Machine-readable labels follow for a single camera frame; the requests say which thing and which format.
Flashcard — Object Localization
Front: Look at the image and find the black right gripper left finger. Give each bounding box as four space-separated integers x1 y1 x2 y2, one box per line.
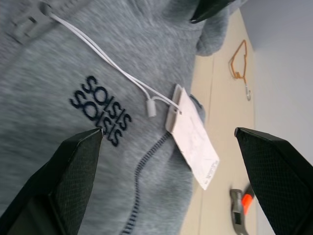
0 127 104 235

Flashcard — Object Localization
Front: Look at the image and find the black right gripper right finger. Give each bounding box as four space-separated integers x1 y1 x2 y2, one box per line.
234 126 313 235

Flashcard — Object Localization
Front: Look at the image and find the grey zip-up hooded jacket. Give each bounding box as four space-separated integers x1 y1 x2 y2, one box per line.
0 0 234 235

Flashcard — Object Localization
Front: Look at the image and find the white paper hang tag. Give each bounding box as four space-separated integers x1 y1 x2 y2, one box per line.
164 83 220 191

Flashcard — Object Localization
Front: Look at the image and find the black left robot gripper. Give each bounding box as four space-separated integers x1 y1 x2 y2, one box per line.
189 0 242 24

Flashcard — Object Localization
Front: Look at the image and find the hammer with orange handle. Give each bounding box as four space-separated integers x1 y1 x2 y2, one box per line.
229 184 255 235

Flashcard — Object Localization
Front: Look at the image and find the orange wire clothes hanger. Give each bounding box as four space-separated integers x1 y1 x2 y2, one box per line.
228 39 252 101

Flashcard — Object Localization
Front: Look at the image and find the white tag string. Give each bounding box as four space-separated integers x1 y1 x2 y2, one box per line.
46 12 183 118

